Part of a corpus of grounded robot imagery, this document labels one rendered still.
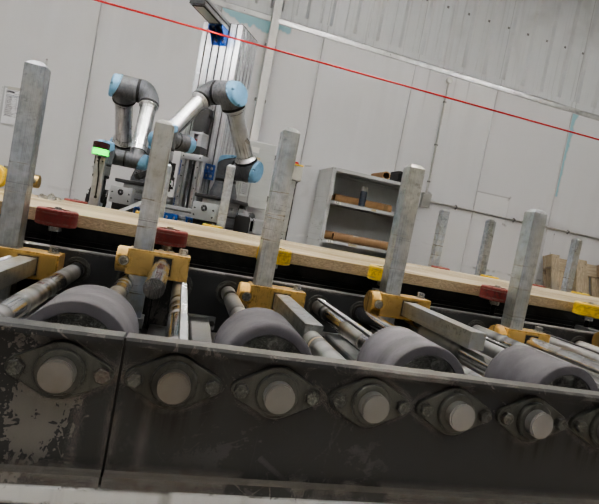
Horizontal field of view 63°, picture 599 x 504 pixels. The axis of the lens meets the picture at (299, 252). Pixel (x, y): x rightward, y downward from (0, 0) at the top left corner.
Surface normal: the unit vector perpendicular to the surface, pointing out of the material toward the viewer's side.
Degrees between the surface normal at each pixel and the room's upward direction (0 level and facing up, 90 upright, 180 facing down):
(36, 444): 90
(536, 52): 90
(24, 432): 90
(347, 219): 90
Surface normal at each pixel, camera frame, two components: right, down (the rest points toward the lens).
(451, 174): 0.26, 0.10
